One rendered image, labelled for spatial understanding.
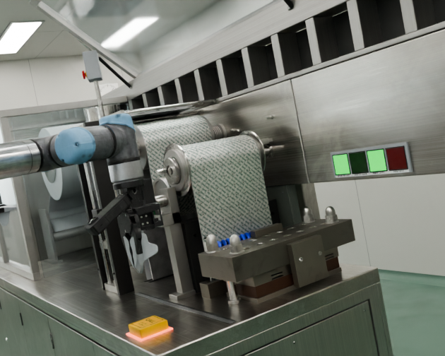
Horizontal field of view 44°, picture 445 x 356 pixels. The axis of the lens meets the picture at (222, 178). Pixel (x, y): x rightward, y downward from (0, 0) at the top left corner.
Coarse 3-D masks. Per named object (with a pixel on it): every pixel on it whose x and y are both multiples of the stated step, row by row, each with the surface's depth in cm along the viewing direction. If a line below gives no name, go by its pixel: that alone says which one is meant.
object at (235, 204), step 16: (240, 176) 155; (256, 176) 158; (208, 192) 149; (224, 192) 152; (240, 192) 155; (256, 192) 158; (208, 208) 149; (224, 208) 151; (240, 208) 154; (256, 208) 157; (208, 224) 149; (224, 224) 151; (240, 224) 154; (256, 224) 157; (272, 224) 160
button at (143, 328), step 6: (150, 318) 130; (156, 318) 129; (132, 324) 127; (138, 324) 126; (144, 324) 125; (150, 324) 125; (156, 324) 125; (162, 324) 125; (132, 330) 126; (138, 330) 123; (144, 330) 123; (150, 330) 124; (156, 330) 124; (162, 330) 125; (138, 336) 124; (144, 336) 123
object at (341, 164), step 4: (336, 156) 144; (340, 156) 143; (344, 156) 142; (336, 160) 144; (340, 160) 143; (344, 160) 142; (336, 164) 145; (340, 164) 143; (344, 164) 142; (336, 168) 145; (340, 168) 144; (344, 168) 143; (348, 168) 141; (336, 172) 145; (340, 172) 144; (344, 172) 143; (348, 172) 142
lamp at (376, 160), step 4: (368, 152) 135; (372, 152) 134; (376, 152) 133; (380, 152) 132; (368, 156) 135; (372, 156) 134; (376, 156) 133; (380, 156) 132; (372, 160) 134; (376, 160) 133; (380, 160) 132; (384, 160) 131; (372, 164) 134; (376, 164) 133; (380, 164) 132; (384, 164) 131; (372, 168) 135; (376, 168) 134; (380, 168) 133; (384, 168) 132
